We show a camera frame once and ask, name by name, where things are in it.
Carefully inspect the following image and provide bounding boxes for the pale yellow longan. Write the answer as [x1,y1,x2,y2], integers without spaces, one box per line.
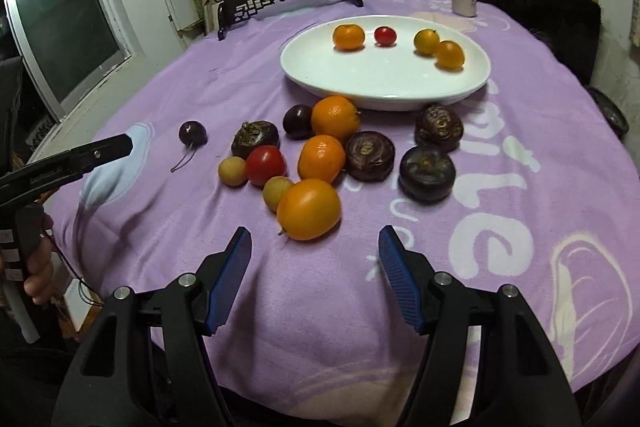
[218,156,248,186]
[263,176,295,212]

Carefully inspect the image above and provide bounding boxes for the black round stool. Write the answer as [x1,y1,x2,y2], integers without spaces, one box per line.
[585,86,630,138]

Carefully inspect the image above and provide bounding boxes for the large orange kumquat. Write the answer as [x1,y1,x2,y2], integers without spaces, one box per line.
[276,178,343,242]

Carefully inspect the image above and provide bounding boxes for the white framed window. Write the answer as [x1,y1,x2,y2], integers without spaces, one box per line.
[2,0,133,122]

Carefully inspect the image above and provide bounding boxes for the dark purple plum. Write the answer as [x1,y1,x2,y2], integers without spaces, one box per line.
[282,104,316,140]

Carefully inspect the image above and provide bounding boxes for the purple printed blanket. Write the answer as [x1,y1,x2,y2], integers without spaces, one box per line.
[42,0,640,427]

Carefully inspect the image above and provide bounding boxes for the person's left hand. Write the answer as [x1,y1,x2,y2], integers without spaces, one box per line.
[25,213,56,306]

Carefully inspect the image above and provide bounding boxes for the dark water chestnut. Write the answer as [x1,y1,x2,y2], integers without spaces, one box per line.
[398,145,457,202]
[231,121,280,160]
[345,131,396,182]
[414,103,465,152]

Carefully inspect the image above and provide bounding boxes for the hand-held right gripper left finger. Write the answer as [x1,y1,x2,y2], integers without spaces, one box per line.
[50,227,252,427]

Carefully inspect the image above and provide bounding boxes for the yellow kumquat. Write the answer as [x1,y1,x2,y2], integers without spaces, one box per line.
[413,29,441,56]

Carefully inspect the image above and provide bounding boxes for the white oval plate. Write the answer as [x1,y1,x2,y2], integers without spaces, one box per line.
[280,15,491,112]

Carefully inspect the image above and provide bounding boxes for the dark cherry with stem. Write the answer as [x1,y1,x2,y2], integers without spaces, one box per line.
[170,120,208,172]

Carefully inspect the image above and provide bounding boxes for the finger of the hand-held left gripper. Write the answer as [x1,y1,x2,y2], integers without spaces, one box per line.
[0,133,134,208]

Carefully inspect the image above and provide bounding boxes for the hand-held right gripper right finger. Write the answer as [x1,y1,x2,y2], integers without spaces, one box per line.
[378,225,583,427]

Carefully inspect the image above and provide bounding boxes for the small mandarin orange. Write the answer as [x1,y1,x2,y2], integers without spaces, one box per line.
[333,23,366,52]

